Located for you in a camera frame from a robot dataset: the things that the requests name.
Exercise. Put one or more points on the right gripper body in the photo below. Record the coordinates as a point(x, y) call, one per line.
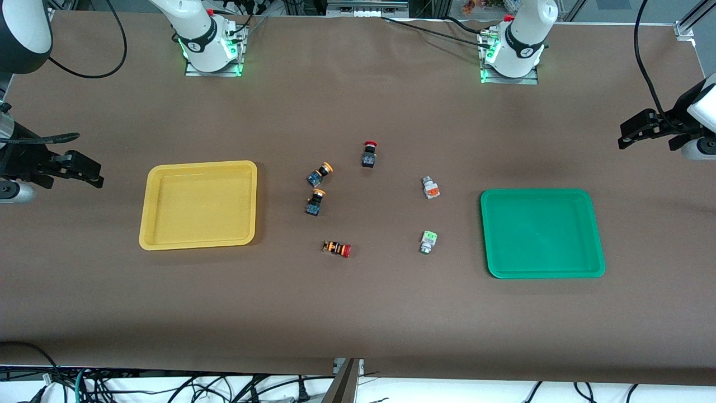
point(22, 158)

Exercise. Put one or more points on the white button orange block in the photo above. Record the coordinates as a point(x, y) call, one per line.
point(430, 188)

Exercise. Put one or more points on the yellow-capped push button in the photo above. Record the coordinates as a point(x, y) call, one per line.
point(315, 203)
point(319, 174)

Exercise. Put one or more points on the white button green block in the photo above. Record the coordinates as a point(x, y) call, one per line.
point(428, 242)

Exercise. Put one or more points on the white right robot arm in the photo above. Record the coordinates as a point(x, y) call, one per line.
point(196, 31)

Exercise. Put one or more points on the yellow plastic tray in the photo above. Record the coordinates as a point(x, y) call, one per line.
point(198, 207)

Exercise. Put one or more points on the green plastic tray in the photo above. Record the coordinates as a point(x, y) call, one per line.
point(540, 235)

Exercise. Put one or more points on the red button orange striped body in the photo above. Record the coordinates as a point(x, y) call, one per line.
point(337, 248)

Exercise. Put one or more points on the red mushroom button black body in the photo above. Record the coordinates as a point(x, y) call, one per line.
point(368, 155)

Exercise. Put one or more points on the brown table cover mat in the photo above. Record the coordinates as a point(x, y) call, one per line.
point(358, 313)

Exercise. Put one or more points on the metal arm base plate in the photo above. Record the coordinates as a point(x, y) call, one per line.
point(528, 81)
point(212, 73)

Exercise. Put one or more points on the aluminium frame rail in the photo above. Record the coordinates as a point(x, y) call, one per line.
point(363, 8)

